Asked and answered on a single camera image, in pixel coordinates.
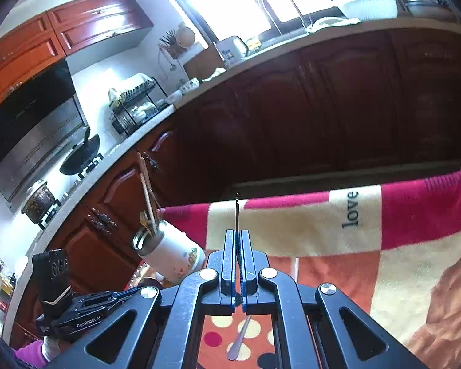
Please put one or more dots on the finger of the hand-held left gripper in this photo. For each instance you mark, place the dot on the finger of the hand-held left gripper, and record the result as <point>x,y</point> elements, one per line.
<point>115,299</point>

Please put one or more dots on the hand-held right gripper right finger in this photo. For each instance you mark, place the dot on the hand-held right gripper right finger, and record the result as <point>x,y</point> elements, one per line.
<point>246,261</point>

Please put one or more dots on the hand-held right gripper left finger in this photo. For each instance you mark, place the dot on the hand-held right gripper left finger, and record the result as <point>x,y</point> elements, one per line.
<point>230,261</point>

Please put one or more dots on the metal spoon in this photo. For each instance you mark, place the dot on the metal spoon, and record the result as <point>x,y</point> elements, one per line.
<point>237,215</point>

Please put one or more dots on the white printed canister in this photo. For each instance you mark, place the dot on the white printed canister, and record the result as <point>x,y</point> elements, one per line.
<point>173,253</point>

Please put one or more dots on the pale wooden chopstick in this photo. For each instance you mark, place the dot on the pale wooden chopstick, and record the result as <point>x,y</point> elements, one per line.
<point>149,215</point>

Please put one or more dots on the brown wooden chopstick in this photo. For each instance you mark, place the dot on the brown wooden chopstick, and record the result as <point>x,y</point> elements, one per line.
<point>141,165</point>

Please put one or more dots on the brown pot with lid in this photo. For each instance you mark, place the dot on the brown pot with lid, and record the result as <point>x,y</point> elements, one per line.
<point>38,201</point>

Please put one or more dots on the gas stove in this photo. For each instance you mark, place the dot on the gas stove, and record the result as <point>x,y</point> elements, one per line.
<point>94,161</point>

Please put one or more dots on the black wok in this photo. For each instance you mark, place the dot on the black wok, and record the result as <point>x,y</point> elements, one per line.
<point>78,157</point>

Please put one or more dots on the red and cream fleece blanket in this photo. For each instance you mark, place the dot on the red and cream fleece blanket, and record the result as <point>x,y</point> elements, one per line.
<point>407,276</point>

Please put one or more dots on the dark wooden base cabinets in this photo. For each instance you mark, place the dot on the dark wooden base cabinets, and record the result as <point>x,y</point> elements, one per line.
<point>330,103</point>

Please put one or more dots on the white floral bowl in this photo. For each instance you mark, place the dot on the white floral bowl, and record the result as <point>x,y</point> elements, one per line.
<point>189,84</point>

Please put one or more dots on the wooden cutting board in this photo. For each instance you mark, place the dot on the wooden cutting board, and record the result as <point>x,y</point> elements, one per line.
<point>201,61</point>

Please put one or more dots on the black and steel range hood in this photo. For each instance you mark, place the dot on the black and steel range hood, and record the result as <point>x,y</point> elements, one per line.
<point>30,115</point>

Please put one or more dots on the white kitchen countertop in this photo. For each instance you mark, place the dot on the white kitchen countertop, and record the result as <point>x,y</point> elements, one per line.
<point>276,46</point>

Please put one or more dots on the countertop utensil holder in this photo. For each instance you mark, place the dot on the countertop utensil holder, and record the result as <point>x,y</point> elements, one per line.
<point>171,46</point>

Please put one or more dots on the cream ceramic jar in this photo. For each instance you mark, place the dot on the cream ceramic jar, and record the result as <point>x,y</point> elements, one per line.
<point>185,35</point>

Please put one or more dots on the white cloth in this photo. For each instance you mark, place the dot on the white cloth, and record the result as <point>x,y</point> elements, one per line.
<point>330,23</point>

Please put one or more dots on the steel kitchen faucet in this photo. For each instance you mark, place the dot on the steel kitchen faucet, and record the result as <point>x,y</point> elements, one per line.
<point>301,14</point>

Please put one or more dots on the bright kitchen window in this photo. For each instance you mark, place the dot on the bright kitchen window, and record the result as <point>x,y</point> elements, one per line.
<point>223,0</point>

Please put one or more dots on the white plastic basin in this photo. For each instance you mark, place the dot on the white plastic basin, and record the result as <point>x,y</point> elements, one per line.
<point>368,5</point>

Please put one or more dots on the red wooden wall cabinets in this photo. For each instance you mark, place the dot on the red wooden wall cabinets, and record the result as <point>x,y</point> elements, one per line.
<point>92,19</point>

